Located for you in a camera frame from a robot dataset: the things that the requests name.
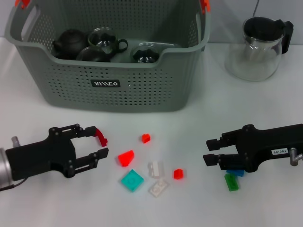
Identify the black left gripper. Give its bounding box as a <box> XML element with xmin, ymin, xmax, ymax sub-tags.
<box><xmin>5</xmin><ymin>123</ymin><xmax>109</xmax><ymax>180</ymax></box>

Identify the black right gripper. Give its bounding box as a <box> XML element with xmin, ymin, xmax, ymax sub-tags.
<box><xmin>203</xmin><ymin>123</ymin><xmax>303</xmax><ymax>173</ymax></box>

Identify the dark red curved brick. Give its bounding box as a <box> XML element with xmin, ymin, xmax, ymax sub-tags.
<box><xmin>93</xmin><ymin>127</ymin><xmax>109</xmax><ymax>148</ymax></box>

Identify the blue square brick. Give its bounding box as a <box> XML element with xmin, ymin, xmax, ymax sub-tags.
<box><xmin>226</xmin><ymin>169</ymin><xmax>245</xmax><ymax>177</ymax></box>

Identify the red sloped brick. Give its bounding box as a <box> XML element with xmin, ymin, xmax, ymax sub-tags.
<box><xmin>117</xmin><ymin>149</ymin><xmax>135</xmax><ymax>168</ymax></box>

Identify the teal square brick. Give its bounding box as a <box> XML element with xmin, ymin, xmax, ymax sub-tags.
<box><xmin>121</xmin><ymin>169</ymin><xmax>144</xmax><ymax>193</ymax></box>

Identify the white tall brick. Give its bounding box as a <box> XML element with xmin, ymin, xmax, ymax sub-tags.
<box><xmin>148</xmin><ymin>161</ymin><xmax>161</xmax><ymax>178</ymax></box>

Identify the white two-stud brick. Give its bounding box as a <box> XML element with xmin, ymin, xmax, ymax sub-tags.
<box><xmin>148</xmin><ymin>180</ymin><xmax>169</xmax><ymax>197</ymax></box>

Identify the glass teacup with black base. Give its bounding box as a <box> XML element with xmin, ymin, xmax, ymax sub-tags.
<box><xmin>76</xmin><ymin>46</ymin><xmax>112</xmax><ymax>62</ymax></box>
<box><xmin>130</xmin><ymin>42</ymin><xmax>161</xmax><ymax>64</ymax></box>
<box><xmin>88</xmin><ymin>27</ymin><xmax>129</xmax><ymax>55</ymax></box>

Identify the grey perforated plastic storage bin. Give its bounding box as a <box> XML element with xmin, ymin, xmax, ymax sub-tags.
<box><xmin>4</xmin><ymin>0</ymin><xmax>212</xmax><ymax>113</ymax></box>

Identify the green flat brick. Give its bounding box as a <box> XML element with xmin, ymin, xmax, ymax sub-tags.
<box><xmin>224</xmin><ymin>173</ymin><xmax>240</xmax><ymax>192</ymax></box>

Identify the right wrist metal plug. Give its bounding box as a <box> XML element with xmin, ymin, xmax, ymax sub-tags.
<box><xmin>290</xmin><ymin>148</ymin><xmax>303</xmax><ymax>166</ymax></box>

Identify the black clay teapot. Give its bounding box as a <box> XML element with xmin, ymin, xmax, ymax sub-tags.
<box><xmin>52</xmin><ymin>28</ymin><xmax>89</xmax><ymax>60</ymax></box>

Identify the glass pitcher with black lid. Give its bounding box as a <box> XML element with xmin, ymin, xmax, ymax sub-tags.
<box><xmin>224</xmin><ymin>16</ymin><xmax>294</xmax><ymax>82</ymax></box>

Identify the left arm cable with plug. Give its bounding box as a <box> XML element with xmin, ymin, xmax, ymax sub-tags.
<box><xmin>0</xmin><ymin>177</ymin><xmax>26</xmax><ymax>192</ymax></box>

